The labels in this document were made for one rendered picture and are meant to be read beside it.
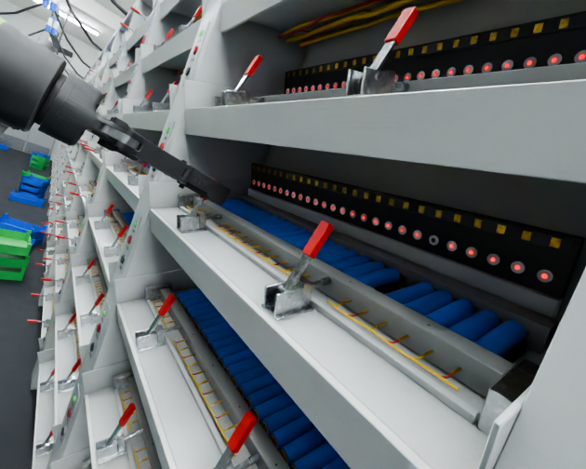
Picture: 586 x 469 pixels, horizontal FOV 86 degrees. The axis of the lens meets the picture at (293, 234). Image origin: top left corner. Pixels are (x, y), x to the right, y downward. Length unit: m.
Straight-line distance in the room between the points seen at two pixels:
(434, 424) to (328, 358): 0.08
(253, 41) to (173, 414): 0.65
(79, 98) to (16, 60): 0.06
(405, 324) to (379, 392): 0.06
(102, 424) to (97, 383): 0.09
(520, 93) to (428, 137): 0.05
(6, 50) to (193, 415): 0.43
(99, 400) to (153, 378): 0.29
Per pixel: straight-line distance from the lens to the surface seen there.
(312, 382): 0.24
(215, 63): 0.69
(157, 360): 0.55
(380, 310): 0.28
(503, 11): 0.54
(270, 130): 0.38
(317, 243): 0.28
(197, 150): 0.67
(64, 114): 0.44
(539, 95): 0.21
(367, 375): 0.24
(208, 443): 0.44
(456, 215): 0.36
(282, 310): 0.28
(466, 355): 0.25
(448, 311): 0.31
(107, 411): 0.77
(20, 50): 0.44
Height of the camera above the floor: 1.00
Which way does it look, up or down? 4 degrees down
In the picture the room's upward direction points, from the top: 21 degrees clockwise
